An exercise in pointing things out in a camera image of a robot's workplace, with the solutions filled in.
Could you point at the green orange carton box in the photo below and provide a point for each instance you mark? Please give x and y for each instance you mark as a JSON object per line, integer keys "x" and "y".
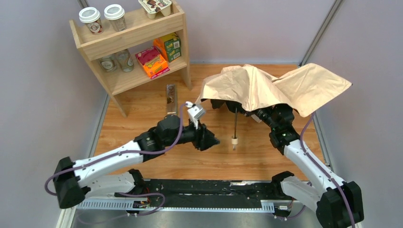
{"x": 169, "y": 46}

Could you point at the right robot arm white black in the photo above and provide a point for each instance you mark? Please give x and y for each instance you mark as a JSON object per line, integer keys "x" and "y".
{"x": 336, "y": 203}

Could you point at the paper cup red logo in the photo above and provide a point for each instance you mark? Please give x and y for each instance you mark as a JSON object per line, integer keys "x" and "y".
{"x": 90, "y": 16}

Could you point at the wooden two-tier shelf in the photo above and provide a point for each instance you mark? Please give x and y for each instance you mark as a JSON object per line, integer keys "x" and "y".
{"x": 138, "y": 36}

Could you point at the aluminium slotted cable rail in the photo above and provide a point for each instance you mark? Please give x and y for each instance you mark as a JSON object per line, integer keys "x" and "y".
{"x": 187, "y": 203}

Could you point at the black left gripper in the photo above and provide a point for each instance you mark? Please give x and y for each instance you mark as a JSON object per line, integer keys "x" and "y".
{"x": 201, "y": 136}

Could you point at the clear glass jar right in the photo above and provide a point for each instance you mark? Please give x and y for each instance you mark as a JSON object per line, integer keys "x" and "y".
{"x": 125, "y": 61}

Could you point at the paper cup grey sleeve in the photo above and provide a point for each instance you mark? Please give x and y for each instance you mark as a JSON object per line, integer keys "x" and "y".
{"x": 115, "y": 14}

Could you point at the pudding cup multipack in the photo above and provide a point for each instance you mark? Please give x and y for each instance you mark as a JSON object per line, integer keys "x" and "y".
{"x": 154, "y": 7}

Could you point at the beige umbrella with black shaft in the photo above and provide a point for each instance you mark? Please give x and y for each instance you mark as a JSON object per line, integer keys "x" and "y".
{"x": 305, "y": 89}

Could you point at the clear glass jar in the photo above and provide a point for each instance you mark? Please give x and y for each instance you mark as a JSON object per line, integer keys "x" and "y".
{"x": 108, "y": 63}
{"x": 125, "y": 61}

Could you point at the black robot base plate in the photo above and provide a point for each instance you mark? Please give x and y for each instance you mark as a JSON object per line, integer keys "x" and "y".
{"x": 172, "y": 189}

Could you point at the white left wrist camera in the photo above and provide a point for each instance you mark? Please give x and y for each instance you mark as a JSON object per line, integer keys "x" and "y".
{"x": 195, "y": 112}

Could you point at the orange pink snack box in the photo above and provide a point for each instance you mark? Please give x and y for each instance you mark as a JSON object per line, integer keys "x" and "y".
{"x": 152, "y": 62}

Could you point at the clear glass jar left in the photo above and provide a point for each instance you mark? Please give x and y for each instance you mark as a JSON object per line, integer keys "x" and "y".
{"x": 108, "y": 63}

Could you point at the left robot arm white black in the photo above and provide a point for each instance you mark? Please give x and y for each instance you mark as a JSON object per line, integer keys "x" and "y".
{"x": 76, "y": 181}

